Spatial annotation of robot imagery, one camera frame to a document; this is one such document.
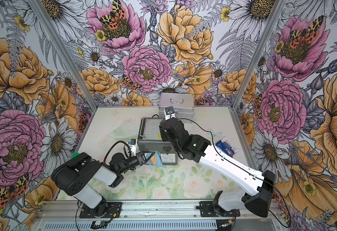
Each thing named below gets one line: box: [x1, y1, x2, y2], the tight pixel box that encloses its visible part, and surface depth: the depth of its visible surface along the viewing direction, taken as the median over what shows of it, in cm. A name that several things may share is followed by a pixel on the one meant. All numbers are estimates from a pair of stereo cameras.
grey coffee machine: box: [137, 116, 178, 166], surface depth 75 cm
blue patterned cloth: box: [145, 151, 163, 167], surface depth 81 cm
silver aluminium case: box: [158, 92, 195, 124], surface depth 107 cm
